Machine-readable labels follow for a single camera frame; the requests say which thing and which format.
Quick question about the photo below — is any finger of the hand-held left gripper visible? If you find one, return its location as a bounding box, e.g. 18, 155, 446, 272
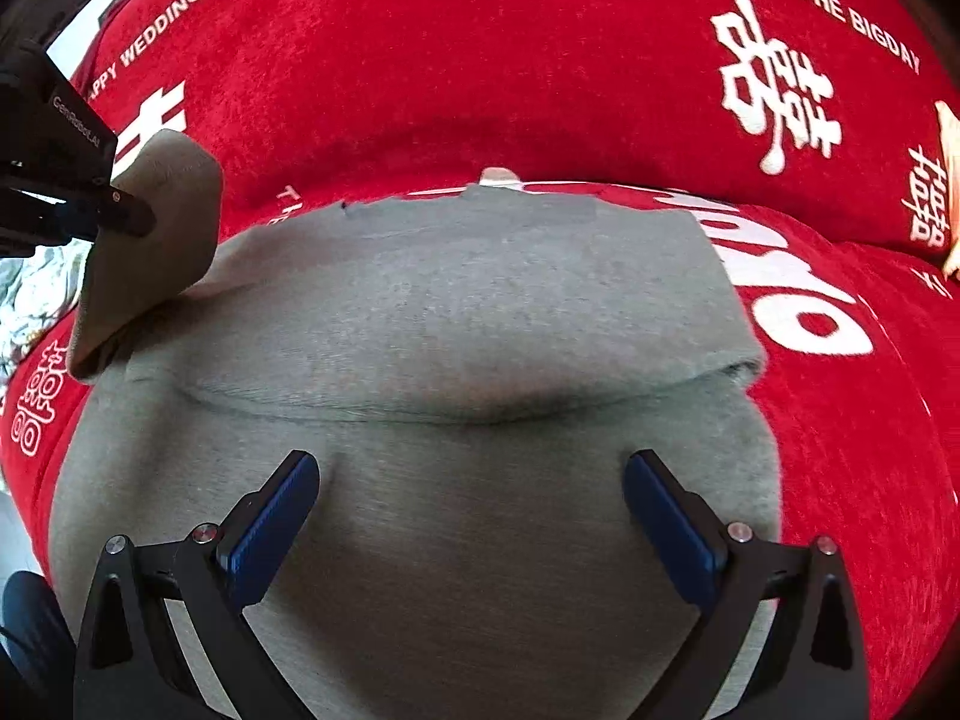
0, 176, 158, 254

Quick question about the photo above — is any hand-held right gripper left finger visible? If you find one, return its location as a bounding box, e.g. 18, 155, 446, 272
73, 450, 323, 720

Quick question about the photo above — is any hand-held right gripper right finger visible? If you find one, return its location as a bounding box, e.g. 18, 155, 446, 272
622, 450, 871, 720

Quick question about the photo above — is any grey knit garment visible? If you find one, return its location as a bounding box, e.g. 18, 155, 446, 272
46, 127, 785, 720

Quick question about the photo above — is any white floral cloth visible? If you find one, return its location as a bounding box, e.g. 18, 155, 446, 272
0, 244, 92, 385

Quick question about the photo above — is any dark cloth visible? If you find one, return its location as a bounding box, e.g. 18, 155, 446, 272
0, 570, 77, 720

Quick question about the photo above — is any red printed blanket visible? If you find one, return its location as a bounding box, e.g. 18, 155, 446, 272
0, 0, 960, 720

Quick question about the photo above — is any pale orange object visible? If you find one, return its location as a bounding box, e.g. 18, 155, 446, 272
934, 100, 960, 275

